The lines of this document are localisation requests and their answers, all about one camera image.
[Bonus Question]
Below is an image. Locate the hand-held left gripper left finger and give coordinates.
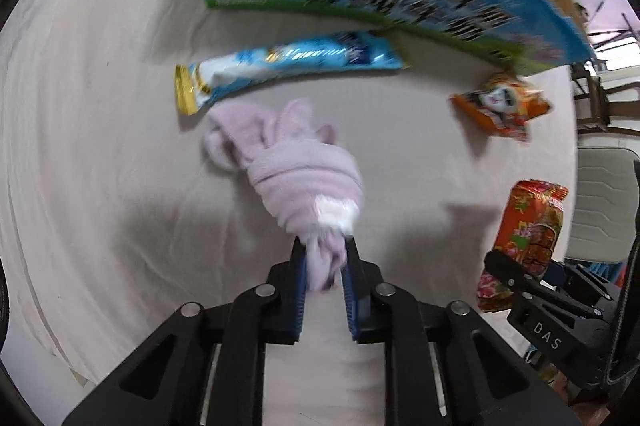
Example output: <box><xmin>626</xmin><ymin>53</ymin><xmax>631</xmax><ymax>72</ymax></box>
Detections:
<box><xmin>62</xmin><ymin>239</ymin><xmax>307</xmax><ymax>426</ymax></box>

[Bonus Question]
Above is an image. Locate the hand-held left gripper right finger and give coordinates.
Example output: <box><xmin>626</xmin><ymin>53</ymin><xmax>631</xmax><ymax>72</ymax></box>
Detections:
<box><xmin>341</xmin><ymin>236</ymin><xmax>583</xmax><ymax>426</ymax></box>

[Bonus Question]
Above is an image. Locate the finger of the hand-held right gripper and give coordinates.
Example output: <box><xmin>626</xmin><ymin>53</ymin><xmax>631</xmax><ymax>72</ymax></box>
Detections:
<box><xmin>483</xmin><ymin>250</ymin><xmax>552</xmax><ymax>303</ymax></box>
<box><xmin>549</xmin><ymin>261</ymin><xmax>622</xmax><ymax>308</ymax></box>

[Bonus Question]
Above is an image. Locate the red floral snack packet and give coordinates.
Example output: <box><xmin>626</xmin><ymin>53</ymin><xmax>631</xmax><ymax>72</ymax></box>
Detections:
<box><xmin>476</xmin><ymin>179</ymin><xmax>570</xmax><ymax>313</ymax></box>

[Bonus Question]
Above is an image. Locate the purple fluffy sock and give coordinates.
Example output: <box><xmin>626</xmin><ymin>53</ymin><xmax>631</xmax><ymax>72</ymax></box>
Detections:
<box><xmin>202</xmin><ymin>99</ymin><xmax>365</xmax><ymax>292</ymax></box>

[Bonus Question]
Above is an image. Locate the grey plastic chair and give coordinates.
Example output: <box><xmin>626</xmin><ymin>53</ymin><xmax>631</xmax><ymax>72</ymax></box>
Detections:
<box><xmin>565</xmin><ymin>146</ymin><xmax>640</xmax><ymax>263</ymax></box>

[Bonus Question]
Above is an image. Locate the orange snack packet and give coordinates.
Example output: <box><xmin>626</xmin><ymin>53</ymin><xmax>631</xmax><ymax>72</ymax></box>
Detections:
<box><xmin>449</xmin><ymin>71</ymin><xmax>553</xmax><ymax>143</ymax></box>

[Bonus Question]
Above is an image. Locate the wooden chair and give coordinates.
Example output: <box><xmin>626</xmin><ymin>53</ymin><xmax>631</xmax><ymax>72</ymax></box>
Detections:
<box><xmin>570</xmin><ymin>60</ymin><xmax>640</xmax><ymax>134</ymax></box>

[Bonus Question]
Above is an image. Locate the long blue snack packet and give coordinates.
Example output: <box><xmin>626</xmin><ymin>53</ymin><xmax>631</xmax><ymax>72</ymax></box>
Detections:
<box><xmin>174</xmin><ymin>31</ymin><xmax>408</xmax><ymax>116</ymax></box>

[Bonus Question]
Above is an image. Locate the beige table cloth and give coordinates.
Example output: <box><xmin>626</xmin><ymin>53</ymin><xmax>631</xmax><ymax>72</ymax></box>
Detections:
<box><xmin>0</xmin><ymin>0</ymin><xmax>580</xmax><ymax>426</ymax></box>

